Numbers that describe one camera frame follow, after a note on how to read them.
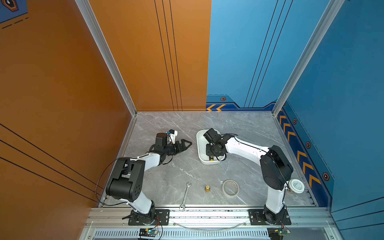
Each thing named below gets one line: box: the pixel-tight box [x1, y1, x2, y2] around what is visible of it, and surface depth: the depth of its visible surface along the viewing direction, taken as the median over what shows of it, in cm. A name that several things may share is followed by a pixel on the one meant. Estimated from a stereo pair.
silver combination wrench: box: [179, 181, 192, 211], surface depth 82 cm
